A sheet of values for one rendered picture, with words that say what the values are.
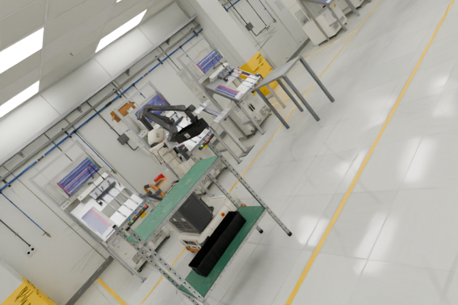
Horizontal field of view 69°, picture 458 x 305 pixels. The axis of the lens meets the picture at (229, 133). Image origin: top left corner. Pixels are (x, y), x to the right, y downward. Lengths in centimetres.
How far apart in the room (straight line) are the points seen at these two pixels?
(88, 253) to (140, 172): 165
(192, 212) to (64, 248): 337
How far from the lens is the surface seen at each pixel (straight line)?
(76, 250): 652
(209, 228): 362
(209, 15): 785
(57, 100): 673
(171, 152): 373
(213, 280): 269
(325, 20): 838
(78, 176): 499
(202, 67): 599
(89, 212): 486
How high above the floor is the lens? 160
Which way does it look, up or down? 12 degrees down
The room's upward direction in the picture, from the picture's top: 41 degrees counter-clockwise
